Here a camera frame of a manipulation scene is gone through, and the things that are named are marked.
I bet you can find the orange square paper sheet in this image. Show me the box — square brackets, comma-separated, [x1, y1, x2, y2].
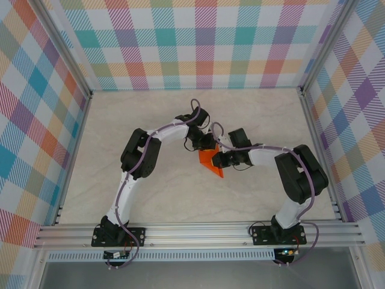
[198, 144, 225, 179]

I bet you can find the grey metal panel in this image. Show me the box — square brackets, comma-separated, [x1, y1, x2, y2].
[38, 260, 362, 289]

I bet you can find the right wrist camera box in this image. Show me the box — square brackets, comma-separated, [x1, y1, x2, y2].
[217, 135, 232, 152]

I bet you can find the left gripper thin black wire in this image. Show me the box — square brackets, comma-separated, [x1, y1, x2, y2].
[183, 137, 201, 153]

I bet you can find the thin black base wire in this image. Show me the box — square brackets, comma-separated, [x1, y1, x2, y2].
[248, 220, 273, 238]

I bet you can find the aluminium mounting rail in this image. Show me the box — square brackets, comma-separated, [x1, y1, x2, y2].
[32, 222, 366, 249]

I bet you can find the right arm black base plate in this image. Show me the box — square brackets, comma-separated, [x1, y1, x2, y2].
[251, 225, 307, 246]

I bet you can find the aluminium table side rail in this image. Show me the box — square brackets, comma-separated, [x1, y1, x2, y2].
[297, 89, 346, 223]
[52, 92, 94, 226]

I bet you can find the slotted grey cable duct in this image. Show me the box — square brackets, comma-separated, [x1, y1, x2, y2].
[47, 251, 276, 262]

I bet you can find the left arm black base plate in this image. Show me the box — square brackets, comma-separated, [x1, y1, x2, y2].
[91, 227, 146, 247]

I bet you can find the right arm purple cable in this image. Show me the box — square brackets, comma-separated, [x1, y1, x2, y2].
[211, 121, 320, 267]

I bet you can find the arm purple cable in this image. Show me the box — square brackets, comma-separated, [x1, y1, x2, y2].
[211, 121, 320, 267]
[106, 99, 202, 269]

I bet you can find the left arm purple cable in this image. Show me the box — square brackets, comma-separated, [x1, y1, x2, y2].
[106, 99, 202, 269]

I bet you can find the aluminium frame post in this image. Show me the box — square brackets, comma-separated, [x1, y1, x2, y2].
[29, 0, 93, 100]
[297, 0, 362, 93]

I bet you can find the aluminium frame leg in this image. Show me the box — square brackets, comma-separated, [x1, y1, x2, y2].
[26, 249, 51, 289]
[350, 246, 371, 289]

